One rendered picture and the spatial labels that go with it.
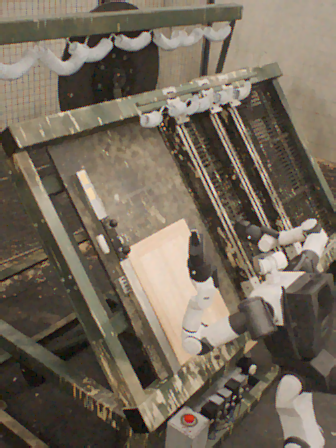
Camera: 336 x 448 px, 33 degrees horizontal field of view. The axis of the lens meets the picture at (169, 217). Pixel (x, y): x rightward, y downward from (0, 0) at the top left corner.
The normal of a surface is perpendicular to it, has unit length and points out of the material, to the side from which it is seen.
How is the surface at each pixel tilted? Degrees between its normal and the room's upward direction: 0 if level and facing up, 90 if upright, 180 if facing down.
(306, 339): 90
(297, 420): 90
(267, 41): 90
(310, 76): 90
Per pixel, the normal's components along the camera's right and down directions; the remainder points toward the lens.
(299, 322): -0.61, 0.31
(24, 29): 0.79, 0.32
